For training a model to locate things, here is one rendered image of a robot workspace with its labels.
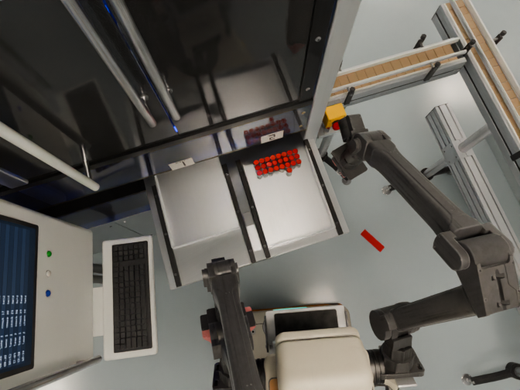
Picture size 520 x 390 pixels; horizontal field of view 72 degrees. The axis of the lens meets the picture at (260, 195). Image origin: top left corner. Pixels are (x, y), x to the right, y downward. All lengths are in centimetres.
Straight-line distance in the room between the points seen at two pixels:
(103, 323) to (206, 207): 58
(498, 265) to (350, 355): 37
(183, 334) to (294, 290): 70
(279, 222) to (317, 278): 94
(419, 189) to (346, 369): 42
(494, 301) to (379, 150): 39
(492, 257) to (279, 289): 165
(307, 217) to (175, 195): 52
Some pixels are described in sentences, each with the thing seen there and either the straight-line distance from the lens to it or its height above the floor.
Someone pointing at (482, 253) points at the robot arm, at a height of 162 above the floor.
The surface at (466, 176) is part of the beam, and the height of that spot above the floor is 53.
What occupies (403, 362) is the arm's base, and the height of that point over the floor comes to 123.
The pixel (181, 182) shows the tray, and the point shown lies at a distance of 145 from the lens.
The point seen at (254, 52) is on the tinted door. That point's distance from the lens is 90.
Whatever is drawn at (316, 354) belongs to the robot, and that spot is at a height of 135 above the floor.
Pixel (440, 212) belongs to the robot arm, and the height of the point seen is 157.
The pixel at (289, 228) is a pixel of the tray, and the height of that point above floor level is 88.
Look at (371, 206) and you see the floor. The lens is 239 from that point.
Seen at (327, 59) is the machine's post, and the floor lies 141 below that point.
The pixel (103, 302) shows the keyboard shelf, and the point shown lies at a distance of 156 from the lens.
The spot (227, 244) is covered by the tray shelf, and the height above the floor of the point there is 88.
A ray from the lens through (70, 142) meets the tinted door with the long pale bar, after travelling 109.
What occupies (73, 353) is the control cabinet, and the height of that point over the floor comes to 96.
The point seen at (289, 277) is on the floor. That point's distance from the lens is 224.
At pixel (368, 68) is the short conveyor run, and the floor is 93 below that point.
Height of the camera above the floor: 223
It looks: 75 degrees down
